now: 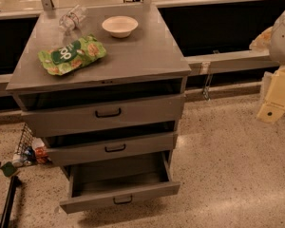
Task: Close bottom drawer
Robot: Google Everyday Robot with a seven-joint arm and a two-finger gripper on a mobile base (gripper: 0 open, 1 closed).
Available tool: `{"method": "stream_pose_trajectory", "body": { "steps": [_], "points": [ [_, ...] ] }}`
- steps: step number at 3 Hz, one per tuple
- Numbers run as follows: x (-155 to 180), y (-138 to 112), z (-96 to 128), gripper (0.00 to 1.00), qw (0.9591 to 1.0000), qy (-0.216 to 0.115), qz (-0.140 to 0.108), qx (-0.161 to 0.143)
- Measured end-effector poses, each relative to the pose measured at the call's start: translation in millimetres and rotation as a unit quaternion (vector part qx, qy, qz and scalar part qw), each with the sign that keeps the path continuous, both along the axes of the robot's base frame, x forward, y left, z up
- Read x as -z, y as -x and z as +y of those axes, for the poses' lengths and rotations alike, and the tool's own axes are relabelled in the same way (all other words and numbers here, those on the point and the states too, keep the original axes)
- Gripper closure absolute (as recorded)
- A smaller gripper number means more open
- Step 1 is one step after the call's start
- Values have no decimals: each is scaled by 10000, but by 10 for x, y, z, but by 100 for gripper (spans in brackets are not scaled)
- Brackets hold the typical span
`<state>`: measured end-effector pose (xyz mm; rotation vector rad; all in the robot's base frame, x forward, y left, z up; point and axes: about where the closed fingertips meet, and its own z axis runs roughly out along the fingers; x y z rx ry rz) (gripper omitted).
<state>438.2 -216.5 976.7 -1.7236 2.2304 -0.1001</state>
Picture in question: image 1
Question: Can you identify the green sponge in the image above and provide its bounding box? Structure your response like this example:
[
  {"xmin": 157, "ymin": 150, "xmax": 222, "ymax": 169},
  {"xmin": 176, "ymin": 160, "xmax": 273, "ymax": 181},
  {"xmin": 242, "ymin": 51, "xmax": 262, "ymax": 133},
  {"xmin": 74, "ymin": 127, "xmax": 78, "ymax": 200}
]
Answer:
[{"xmin": 0, "ymin": 161, "xmax": 18, "ymax": 178}]

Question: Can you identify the grey middle drawer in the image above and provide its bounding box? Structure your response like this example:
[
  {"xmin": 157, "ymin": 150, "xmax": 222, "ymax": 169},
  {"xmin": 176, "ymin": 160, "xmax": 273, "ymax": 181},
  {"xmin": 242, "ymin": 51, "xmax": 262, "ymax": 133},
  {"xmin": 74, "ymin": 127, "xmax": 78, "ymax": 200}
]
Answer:
[{"xmin": 44, "ymin": 130, "xmax": 178, "ymax": 166}]

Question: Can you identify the green chip bag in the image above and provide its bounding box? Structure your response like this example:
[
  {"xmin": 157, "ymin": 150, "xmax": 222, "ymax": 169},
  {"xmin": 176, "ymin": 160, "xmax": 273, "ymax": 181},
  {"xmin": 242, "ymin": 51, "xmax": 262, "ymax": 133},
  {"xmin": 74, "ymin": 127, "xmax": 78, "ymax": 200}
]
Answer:
[{"xmin": 38, "ymin": 34, "xmax": 106, "ymax": 76}]

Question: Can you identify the black stand leg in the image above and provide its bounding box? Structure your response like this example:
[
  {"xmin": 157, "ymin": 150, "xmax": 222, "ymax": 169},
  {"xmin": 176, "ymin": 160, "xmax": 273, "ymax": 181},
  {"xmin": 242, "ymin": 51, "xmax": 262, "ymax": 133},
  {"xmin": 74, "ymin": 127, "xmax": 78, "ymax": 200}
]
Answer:
[{"xmin": 0, "ymin": 176, "xmax": 21, "ymax": 228}]

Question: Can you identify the grey drawer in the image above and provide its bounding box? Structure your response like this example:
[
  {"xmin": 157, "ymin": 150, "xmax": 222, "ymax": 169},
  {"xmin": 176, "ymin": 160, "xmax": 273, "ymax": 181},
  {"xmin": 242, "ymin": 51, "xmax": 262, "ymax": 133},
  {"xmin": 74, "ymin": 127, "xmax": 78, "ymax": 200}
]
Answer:
[
  {"xmin": 60, "ymin": 152, "xmax": 181, "ymax": 214},
  {"xmin": 23, "ymin": 94, "xmax": 184, "ymax": 137},
  {"xmin": 44, "ymin": 130, "xmax": 178, "ymax": 166}
]

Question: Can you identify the grey horizontal rail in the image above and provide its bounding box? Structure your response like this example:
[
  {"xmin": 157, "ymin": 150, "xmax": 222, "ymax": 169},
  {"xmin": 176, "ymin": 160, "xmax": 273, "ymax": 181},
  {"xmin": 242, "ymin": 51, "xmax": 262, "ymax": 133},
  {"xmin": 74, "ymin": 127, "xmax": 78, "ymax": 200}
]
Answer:
[{"xmin": 185, "ymin": 50, "xmax": 278, "ymax": 76}]

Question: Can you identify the grey bottom drawer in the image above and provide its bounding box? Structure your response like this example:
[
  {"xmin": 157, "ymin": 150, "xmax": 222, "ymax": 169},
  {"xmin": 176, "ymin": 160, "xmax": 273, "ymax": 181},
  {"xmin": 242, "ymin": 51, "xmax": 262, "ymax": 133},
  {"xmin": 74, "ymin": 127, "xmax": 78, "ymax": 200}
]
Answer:
[{"xmin": 60, "ymin": 152, "xmax": 181, "ymax": 214}]

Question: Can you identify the grey top drawer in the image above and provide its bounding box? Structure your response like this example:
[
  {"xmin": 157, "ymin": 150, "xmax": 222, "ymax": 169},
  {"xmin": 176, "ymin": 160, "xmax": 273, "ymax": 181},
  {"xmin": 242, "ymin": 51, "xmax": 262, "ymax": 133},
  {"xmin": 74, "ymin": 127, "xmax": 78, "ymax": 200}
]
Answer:
[{"xmin": 23, "ymin": 94, "xmax": 184, "ymax": 137}]

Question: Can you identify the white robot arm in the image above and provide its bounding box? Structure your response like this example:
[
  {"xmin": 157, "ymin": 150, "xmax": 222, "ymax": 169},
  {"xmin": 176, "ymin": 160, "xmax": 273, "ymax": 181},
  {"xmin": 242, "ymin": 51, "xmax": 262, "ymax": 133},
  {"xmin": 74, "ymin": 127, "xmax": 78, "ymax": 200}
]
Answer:
[{"xmin": 249, "ymin": 10, "xmax": 285, "ymax": 123}]

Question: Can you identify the white bowl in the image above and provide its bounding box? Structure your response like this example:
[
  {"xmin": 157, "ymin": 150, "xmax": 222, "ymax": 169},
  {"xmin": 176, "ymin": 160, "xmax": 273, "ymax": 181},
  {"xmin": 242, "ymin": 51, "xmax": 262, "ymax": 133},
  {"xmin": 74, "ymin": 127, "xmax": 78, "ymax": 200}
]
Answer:
[{"xmin": 102, "ymin": 16, "xmax": 139, "ymax": 38}]

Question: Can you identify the wire basket with items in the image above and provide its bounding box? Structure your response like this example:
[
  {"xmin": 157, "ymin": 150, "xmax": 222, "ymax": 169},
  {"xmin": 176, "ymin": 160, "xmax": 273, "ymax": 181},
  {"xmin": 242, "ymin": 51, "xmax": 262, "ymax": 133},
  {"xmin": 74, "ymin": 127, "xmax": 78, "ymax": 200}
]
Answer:
[{"xmin": 11, "ymin": 123, "xmax": 50, "ymax": 167}]

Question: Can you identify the grey drawer cabinet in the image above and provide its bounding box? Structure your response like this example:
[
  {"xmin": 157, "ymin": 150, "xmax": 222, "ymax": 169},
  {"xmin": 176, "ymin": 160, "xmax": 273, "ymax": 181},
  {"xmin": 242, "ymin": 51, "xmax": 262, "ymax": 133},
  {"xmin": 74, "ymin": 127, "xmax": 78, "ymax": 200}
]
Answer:
[{"xmin": 5, "ymin": 2, "xmax": 193, "ymax": 179}]

